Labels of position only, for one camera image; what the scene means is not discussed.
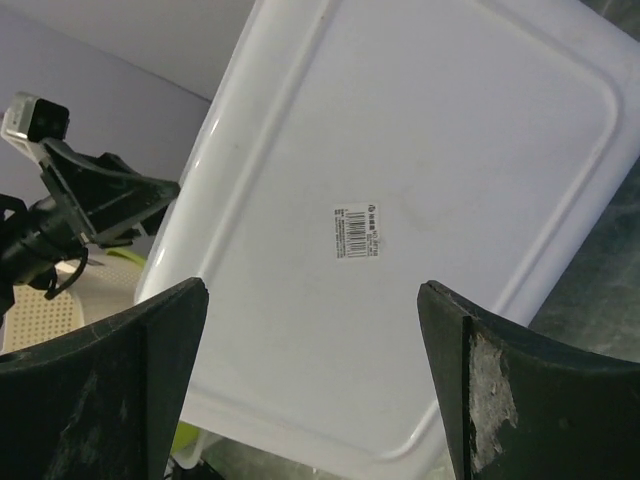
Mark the green basket under cream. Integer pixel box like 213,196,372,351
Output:
107,248,200,455

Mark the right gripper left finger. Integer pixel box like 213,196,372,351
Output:
1,278,209,479

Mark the white basket at bottom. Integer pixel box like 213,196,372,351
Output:
172,431,210,470

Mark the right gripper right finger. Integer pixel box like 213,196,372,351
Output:
417,281,639,479

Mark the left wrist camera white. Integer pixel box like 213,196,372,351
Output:
1,92,70,164

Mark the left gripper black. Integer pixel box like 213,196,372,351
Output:
1,138,180,300

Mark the cream perforated laundry basket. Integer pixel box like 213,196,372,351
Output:
1,252,144,354

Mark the large white plastic container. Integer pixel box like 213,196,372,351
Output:
137,1,639,479

